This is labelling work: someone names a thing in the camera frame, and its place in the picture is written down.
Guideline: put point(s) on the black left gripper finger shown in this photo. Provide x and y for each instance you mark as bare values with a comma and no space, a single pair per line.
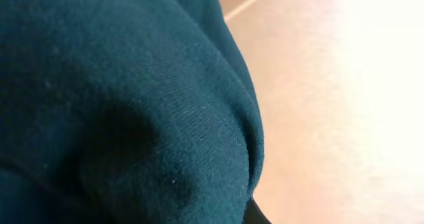
253,214

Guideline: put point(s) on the black t-shirt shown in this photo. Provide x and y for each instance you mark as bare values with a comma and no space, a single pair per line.
125,111

